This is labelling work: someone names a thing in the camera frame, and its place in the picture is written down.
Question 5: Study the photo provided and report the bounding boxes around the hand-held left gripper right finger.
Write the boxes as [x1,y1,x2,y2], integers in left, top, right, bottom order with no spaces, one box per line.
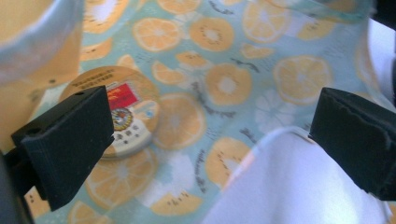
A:
[307,87,396,202]

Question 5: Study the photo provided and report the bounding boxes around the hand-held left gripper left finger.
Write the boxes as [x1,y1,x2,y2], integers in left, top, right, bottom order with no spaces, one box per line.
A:
[10,85,116,213]

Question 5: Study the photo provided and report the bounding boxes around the round jar with brown lid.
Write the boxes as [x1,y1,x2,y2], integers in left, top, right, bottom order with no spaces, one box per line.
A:
[59,64,162,160]

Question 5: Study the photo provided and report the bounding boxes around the white table cover sheet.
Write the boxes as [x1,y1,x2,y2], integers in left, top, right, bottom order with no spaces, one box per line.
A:
[202,18,396,224]

